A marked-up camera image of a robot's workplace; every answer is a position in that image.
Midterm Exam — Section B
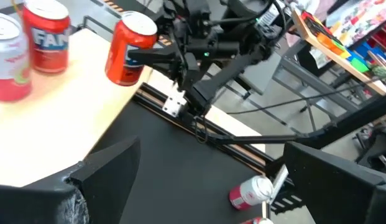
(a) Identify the silver can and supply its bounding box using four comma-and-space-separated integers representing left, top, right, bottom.
229, 175, 274, 212

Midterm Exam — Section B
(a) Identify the colourful poster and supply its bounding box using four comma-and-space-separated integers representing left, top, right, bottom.
326, 0, 386, 47

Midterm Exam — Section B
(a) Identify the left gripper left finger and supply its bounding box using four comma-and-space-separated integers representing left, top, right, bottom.
0, 136, 142, 224

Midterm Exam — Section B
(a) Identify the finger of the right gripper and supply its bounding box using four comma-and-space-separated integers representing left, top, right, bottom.
127, 48, 182, 68

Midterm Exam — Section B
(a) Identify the grey metal cart frame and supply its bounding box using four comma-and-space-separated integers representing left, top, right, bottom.
272, 40, 379, 133

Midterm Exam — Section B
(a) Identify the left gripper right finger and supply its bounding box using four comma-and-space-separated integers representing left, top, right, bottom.
283, 141, 386, 224

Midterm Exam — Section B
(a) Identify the grey can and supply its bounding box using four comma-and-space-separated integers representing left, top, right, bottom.
0, 11, 32, 103

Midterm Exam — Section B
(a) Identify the red Fanta can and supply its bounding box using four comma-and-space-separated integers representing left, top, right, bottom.
241, 217, 274, 224
104, 11, 159, 87
22, 0, 71, 74

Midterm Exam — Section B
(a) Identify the table with colourful trays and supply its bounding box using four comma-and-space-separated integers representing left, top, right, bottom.
291, 8, 386, 96

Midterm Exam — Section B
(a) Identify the wooden shelf with black legs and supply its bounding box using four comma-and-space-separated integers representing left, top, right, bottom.
0, 27, 155, 188

